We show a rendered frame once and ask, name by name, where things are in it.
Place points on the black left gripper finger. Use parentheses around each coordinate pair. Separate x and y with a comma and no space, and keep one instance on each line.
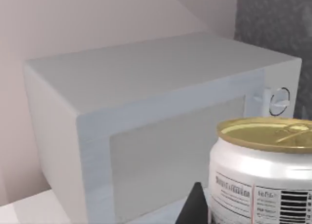
(193,207)

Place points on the silver can with gold lid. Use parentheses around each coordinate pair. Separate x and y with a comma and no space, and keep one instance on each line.
(258,170)

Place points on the microwave oven door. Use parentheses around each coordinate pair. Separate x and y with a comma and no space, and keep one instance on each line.
(156,150)

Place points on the white microwave knob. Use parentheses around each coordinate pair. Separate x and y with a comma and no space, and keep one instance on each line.
(280,102)

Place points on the pale microwave oven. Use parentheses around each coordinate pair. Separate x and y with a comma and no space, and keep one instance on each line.
(102,80)

